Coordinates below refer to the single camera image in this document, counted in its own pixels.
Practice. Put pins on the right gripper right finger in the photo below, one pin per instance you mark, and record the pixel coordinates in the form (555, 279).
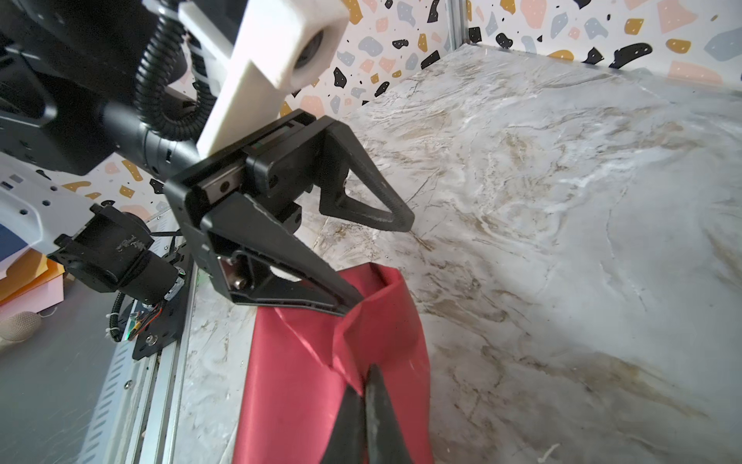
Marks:
(385, 441)

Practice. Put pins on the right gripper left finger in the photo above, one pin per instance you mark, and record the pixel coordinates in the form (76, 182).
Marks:
(347, 440)

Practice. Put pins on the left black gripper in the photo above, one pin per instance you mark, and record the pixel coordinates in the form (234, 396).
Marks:
(238, 208)

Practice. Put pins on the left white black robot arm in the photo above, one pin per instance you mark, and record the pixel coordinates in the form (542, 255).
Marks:
(190, 92)

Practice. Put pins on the orange and pink paper stack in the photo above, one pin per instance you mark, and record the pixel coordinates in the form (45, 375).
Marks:
(30, 282)

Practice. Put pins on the beige microphone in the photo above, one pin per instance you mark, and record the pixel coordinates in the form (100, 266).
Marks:
(19, 328)

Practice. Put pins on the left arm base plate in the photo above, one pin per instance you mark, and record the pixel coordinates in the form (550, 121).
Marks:
(169, 322)

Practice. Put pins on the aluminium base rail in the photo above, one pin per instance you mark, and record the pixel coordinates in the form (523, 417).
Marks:
(135, 419)

